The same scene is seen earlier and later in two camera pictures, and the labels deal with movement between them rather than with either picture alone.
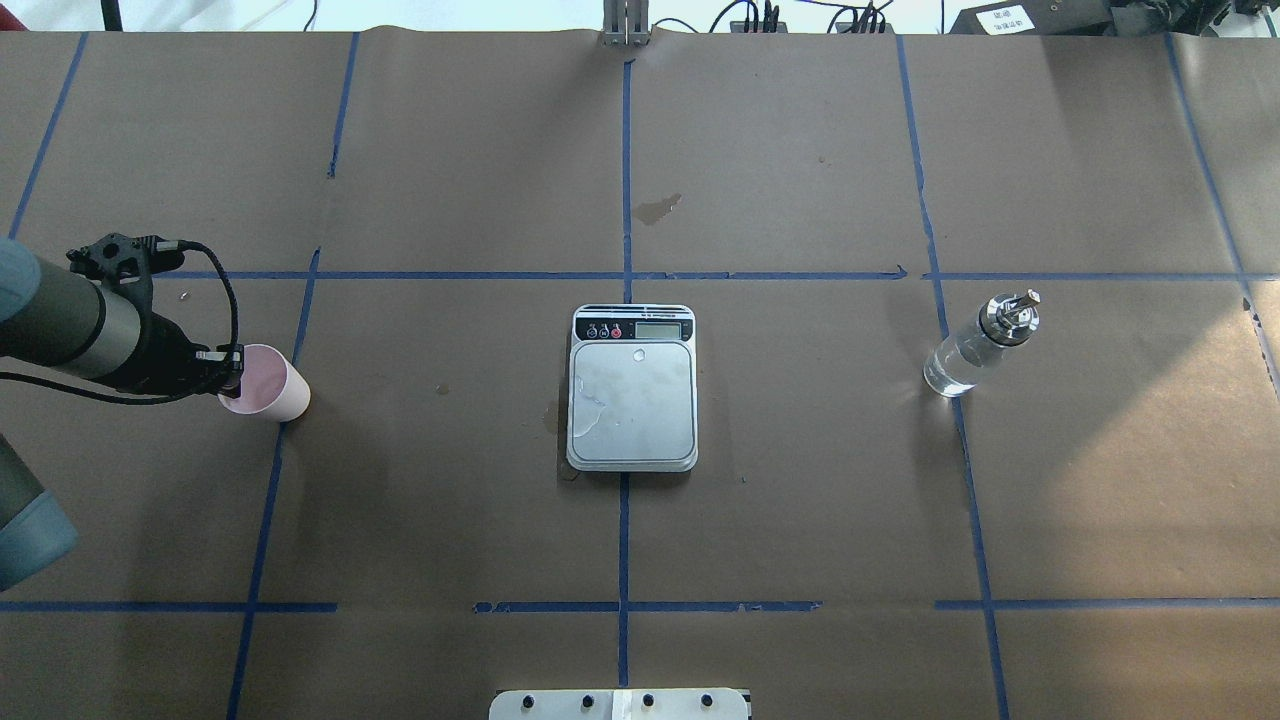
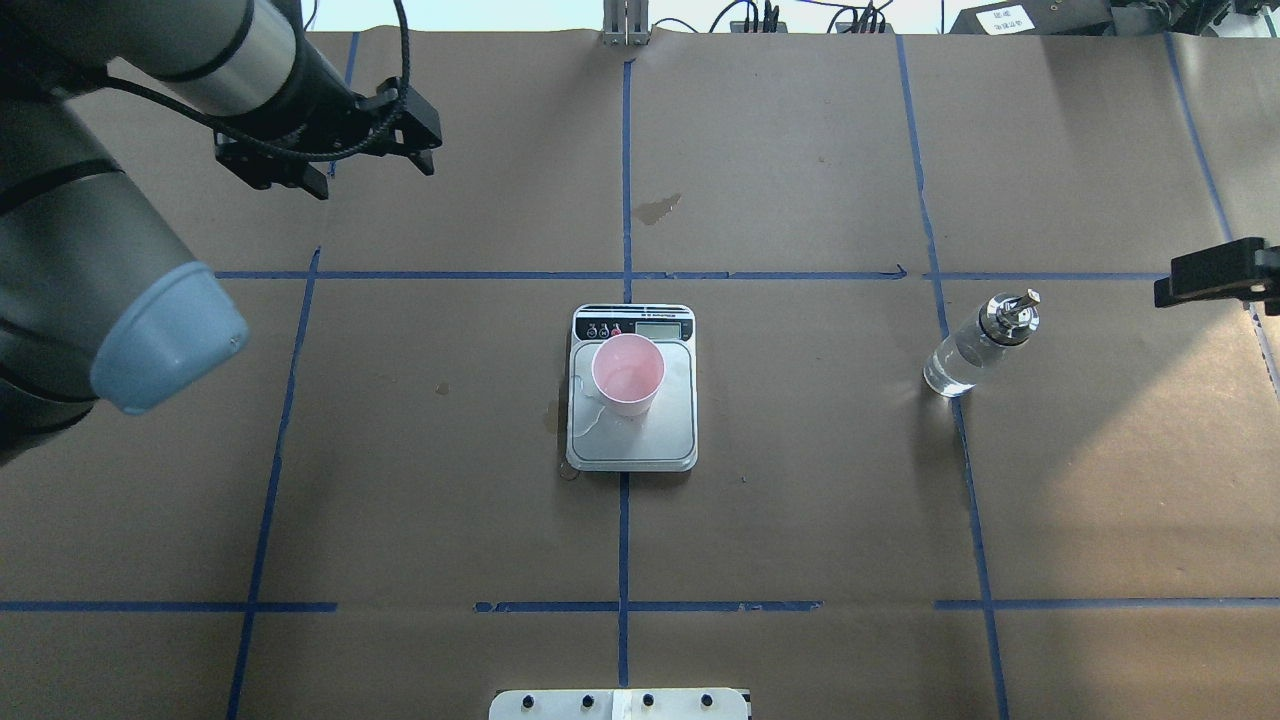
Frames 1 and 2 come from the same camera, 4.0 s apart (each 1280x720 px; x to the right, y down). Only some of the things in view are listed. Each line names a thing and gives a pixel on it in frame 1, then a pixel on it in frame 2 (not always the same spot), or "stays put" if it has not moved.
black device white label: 1035,17 stays put
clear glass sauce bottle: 962,360 stays put
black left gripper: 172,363 -> 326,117
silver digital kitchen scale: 632,389 stays put
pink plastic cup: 271,387 -> 627,373
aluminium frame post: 625,23 stays put
